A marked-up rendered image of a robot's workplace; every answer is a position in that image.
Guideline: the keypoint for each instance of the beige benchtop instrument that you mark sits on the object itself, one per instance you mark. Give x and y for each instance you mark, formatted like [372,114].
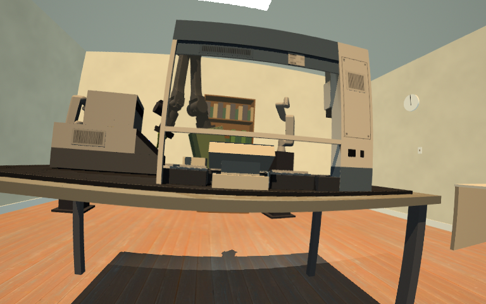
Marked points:
[105,140]

